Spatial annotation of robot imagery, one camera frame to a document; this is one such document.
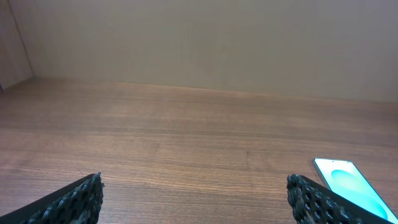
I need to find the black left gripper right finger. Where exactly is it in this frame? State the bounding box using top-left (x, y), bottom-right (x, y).
top-left (287, 174), bottom-right (390, 224)

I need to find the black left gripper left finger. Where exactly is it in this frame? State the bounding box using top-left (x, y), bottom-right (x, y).
top-left (1, 173), bottom-right (104, 224)

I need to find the blue screen smartphone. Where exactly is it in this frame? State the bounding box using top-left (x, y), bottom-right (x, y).
top-left (313, 158), bottom-right (397, 223)

